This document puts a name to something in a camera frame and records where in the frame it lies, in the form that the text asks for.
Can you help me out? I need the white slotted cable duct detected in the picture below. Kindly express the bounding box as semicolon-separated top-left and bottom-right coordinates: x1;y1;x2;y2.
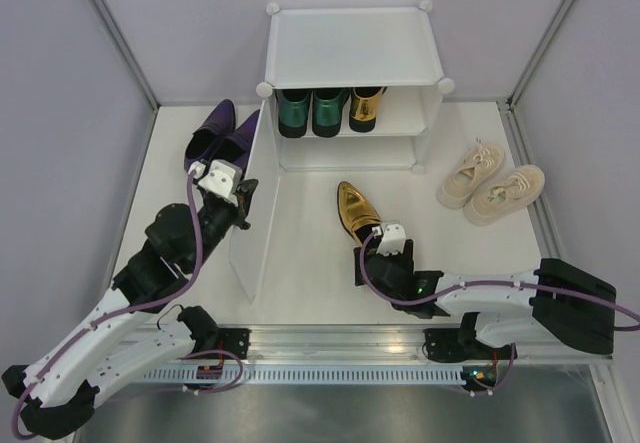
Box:
139;363;465;386

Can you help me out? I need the beige sneaker rear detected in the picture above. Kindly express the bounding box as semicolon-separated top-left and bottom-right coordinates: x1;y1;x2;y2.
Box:
436;141;505;209

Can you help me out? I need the purple loafer left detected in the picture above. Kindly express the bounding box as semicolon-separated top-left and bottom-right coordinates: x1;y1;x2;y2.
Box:
184;99;236;172

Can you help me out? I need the purple loafer right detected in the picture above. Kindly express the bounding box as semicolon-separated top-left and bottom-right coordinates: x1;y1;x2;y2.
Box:
216;110;260;172

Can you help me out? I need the green loafer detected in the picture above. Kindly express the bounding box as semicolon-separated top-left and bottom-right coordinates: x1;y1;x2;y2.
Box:
276;89;311;138
312;88;349;138

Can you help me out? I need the purple loafer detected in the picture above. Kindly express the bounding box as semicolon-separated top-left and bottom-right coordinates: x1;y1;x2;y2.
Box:
216;110;260;172
184;99;236;172

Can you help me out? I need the white plastic shoe cabinet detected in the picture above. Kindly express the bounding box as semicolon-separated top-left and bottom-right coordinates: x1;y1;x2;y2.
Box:
256;0;455;174

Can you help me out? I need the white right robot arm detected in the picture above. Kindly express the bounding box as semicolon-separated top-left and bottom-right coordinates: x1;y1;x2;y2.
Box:
353;241;617;360

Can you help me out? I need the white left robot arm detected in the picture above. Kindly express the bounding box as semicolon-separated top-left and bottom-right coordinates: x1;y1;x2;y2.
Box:
1;179;258;441

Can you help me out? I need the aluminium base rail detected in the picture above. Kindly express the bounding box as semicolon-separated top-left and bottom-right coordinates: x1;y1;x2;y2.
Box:
107;323;613;365

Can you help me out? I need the white cabinet door panel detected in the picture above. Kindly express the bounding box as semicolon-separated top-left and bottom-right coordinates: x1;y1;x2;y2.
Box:
230;101;280;303

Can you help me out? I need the beige sneaker front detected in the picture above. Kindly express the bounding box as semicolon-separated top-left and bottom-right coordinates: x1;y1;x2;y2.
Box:
463;165;546;226

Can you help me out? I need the gold pointed shoe front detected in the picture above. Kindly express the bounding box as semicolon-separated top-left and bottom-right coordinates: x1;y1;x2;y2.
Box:
337;181;382;247

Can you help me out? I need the beige sneaker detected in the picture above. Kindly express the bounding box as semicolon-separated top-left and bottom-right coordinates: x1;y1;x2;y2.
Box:
463;165;546;226
436;141;505;209

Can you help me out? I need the gold pointed shoe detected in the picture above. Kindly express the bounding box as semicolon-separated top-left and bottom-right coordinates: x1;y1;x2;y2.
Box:
349;87;387;133
337;181;382;247

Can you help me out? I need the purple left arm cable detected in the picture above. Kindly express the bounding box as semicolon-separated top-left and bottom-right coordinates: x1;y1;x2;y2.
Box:
12;170;206;438

